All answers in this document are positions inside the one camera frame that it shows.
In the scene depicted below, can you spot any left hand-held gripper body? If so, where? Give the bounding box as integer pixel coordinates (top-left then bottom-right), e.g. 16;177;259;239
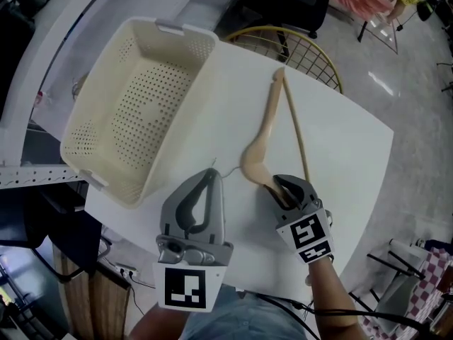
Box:
152;233;235;313

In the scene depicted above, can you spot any black cable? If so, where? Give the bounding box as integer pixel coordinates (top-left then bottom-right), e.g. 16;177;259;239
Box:
235;288;453;340

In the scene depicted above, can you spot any pink checkered cloth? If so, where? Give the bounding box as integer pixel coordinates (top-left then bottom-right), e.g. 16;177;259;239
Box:
406;245;453;332

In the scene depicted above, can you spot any white power strip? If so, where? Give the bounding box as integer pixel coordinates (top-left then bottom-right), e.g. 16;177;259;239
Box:
114;262;138;280

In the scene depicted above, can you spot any wooden cabinet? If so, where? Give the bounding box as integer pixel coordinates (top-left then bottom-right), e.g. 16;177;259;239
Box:
52;242;132;340

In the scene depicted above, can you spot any cream perforated plastic basket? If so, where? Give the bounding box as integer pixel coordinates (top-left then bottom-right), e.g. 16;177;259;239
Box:
59;16;221;211

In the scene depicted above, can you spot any black high-back office chair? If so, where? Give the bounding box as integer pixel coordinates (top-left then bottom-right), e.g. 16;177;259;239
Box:
231;0;330;63

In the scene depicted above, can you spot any light wooden clothes hanger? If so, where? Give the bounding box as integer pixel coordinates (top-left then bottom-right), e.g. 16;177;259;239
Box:
211;66;313;210

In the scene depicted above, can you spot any person's left forearm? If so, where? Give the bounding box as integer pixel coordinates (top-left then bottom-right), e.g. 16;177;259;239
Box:
129;301;192;340

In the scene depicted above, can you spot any person's light blue clothing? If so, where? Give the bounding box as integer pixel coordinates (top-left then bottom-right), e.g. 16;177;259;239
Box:
182;285;321;340

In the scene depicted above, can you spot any yellow wire chair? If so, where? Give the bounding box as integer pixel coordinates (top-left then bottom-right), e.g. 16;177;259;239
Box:
224;25;344;95

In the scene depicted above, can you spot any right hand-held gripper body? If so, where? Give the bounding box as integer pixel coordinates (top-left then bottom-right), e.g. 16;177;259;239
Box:
274;198;336;266

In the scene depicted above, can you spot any person's right forearm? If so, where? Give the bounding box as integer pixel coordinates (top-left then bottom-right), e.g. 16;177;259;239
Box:
304;256;369;340

